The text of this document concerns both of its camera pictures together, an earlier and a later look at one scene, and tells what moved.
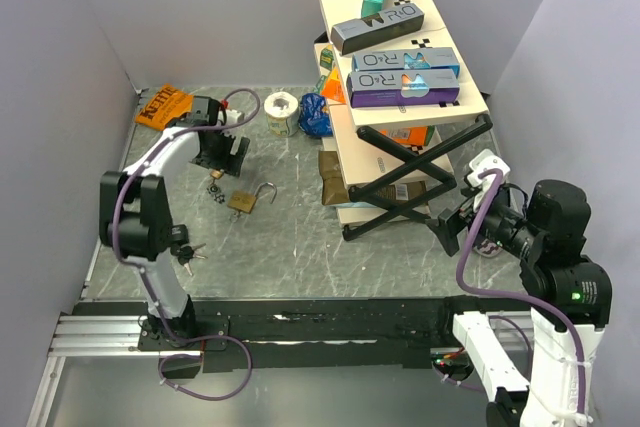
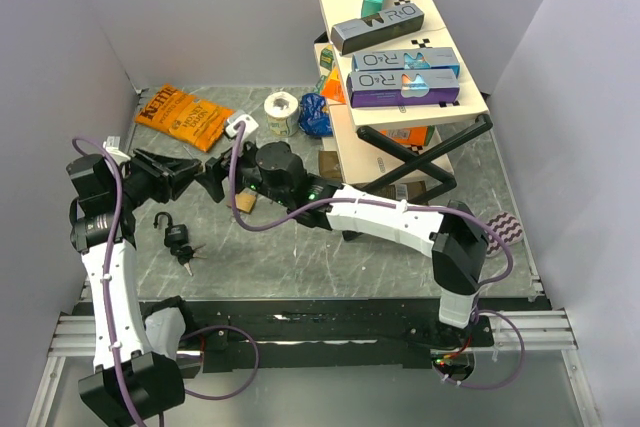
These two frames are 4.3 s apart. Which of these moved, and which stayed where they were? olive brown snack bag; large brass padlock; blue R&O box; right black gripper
Moved: right black gripper
Stayed: blue R&O box; large brass padlock; olive brown snack bag
